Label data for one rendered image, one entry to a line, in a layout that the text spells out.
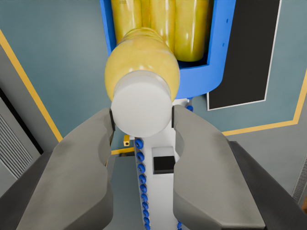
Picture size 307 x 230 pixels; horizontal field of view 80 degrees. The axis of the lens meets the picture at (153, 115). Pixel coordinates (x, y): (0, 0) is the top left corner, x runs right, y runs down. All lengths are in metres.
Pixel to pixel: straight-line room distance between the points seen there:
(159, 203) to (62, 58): 1.33
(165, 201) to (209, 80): 0.90
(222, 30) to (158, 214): 1.12
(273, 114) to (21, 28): 2.38
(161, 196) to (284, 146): 1.85
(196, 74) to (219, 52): 0.06
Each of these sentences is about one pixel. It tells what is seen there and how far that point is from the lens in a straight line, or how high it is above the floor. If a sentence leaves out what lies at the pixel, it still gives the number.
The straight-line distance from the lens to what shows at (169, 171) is 0.76.
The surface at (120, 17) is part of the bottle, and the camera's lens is 0.48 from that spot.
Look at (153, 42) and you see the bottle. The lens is 0.16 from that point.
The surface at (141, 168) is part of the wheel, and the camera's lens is 0.88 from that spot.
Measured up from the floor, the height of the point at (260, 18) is 0.15.
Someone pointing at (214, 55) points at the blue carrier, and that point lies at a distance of 0.39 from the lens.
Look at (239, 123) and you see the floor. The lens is 2.15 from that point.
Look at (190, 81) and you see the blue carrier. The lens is 0.37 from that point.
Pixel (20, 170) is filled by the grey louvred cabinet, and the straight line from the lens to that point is 2.07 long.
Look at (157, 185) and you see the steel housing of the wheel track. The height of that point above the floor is 0.93.
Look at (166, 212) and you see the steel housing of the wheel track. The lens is 1.28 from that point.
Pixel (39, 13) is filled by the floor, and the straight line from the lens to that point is 1.74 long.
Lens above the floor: 1.57
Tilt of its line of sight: 58 degrees down
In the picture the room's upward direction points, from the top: 175 degrees clockwise
